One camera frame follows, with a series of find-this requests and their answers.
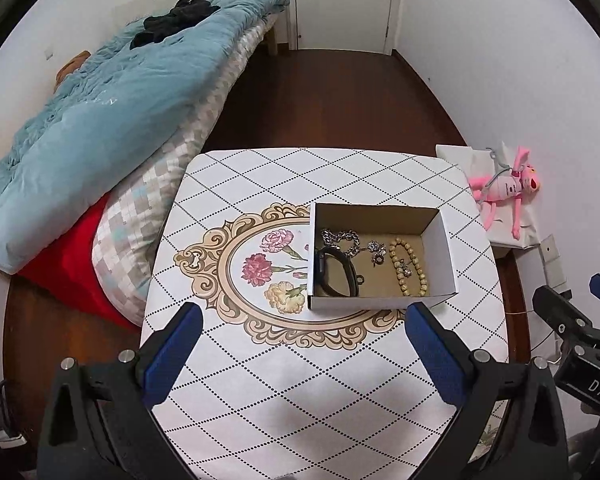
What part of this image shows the black smart band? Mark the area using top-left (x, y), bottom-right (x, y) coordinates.
top-left (314, 246), bottom-right (366, 297)

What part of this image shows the thick silver chain bracelet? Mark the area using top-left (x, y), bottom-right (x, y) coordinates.
top-left (321, 229), bottom-right (363, 256)

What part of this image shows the brown object on bed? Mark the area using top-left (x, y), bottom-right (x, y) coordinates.
top-left (55, 51), bottom-right (92, 92)

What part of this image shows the white power adapter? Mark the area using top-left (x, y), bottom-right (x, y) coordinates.
top-left (0, 427), bottom-right (28, 448)

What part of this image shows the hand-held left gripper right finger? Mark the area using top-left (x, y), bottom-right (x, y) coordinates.
top-left (405, 301), bottom-right (569, 480)

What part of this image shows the white cardboard box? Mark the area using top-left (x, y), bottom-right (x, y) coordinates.
top-left (307, 202), bottom-right (460, 311)

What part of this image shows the red blanket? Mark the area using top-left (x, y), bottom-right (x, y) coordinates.
top-left (0, 195), bottom-right (146, 331)

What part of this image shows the black clothing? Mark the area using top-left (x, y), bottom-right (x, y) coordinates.
top-left (130, 0), bottom-right (222, 51)

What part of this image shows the light blue blanket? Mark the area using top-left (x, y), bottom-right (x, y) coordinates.
top-left (0, 0), bottom-right (289, 275)

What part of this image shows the checkered quilt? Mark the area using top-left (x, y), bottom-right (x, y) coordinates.
top-left (91, 25), bottom-right (261, 328)

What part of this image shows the white door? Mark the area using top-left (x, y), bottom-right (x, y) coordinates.
top-left (294, 0), bottom-right (396, 53)

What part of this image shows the pink plush toy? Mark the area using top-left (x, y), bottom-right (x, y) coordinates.
top-left (467, 146), bottom-right (542, 241)

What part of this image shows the wooden bead bracelet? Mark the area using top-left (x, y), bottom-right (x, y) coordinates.
top-left (389, 238), bottom-right (430, 297)

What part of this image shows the diamond patterned floral tablecloth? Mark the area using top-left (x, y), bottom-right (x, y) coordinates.
top-left (139, 147), bottom-right (511, 480)

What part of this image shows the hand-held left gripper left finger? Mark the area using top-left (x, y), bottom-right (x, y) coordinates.
top-left (37, 302), bottom-right (204, 480)

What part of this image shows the white bag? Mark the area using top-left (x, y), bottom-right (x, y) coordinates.
top-left (436, 141), bottom-right (541, 250)

